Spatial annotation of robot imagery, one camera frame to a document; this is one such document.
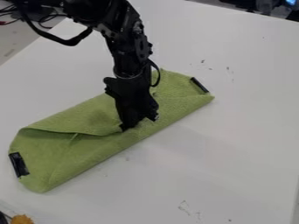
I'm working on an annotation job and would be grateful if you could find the green cloth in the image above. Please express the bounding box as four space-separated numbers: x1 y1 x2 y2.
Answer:
7 68 217 194

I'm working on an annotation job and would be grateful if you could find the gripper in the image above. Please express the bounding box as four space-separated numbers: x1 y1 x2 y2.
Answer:
102 73 161 132

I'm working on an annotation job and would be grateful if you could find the yellow toy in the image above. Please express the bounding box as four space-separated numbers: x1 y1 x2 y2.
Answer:
10 214 36 224

